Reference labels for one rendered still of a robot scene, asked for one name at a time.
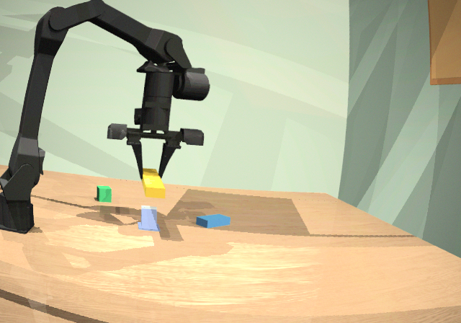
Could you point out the light blue rectangular block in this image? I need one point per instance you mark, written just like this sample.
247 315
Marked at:
210 221

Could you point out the small green cube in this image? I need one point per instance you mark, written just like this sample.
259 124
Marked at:
104 194

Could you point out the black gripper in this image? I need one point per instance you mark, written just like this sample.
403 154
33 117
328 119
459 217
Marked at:
155 114

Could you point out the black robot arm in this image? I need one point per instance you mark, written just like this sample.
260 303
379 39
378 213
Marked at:
157 46

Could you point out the yellow bar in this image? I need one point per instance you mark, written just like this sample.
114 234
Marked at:
152 184

